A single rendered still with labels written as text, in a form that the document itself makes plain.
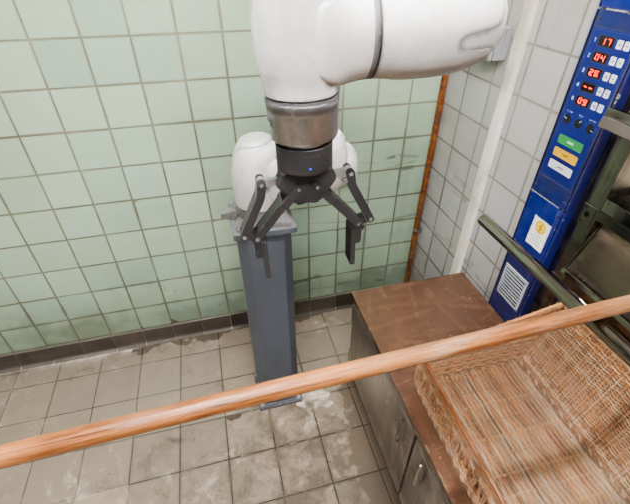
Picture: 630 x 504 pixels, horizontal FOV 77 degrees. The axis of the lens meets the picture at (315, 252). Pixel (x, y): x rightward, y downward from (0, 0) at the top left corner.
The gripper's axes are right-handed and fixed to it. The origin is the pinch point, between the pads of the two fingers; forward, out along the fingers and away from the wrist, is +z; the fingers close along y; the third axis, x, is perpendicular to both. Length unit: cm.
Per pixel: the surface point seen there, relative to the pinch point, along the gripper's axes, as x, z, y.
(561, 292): 3, 17, -51
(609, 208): -24, 18, -87
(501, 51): -81, -10, -83
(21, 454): 15.9, 11.6, 42.3
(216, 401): 14.1, 11.7, 17.1
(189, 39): -112, -15, 18
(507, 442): 5, 75, -55
